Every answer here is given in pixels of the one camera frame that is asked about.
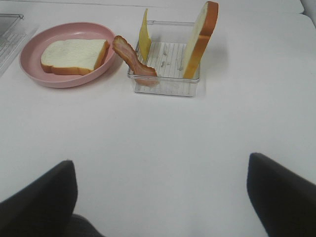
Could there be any yellow cheese slice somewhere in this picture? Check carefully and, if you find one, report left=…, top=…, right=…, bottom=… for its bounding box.
left=138, top=8, right=151, bottom=62

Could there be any bread slice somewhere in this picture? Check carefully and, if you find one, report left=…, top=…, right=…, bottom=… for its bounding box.
left=182, top=1, right=219, bottom=79
left=40, top=39, right=109, bottom=75

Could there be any pink round plate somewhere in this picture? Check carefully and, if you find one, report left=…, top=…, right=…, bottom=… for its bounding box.
left=19, top=22, right=116, bottom=88

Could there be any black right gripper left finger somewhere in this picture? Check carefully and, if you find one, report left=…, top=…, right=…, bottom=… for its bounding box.
left=0, top=160, right=101, bottom=237

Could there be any clear plastic tray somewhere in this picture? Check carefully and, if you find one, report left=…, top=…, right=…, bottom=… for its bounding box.
left=0, top=13, right=38, bottom=76
left=127, top=21, right=200, bottom=97

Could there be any clear left plastic tray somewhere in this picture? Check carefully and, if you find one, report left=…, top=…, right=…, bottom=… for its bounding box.
left=0, top=13, right=38, bottom=76

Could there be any clear right plastic tray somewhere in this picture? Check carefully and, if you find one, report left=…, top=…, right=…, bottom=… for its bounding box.
left=127, top=21, right=200, bottom=97

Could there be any bacon strip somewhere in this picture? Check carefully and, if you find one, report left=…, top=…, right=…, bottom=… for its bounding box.
left=112, top=35, right=157, bottom=77

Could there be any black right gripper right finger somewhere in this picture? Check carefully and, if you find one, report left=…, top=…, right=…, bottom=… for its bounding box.
left=247, top=153, right=316, bottom=237

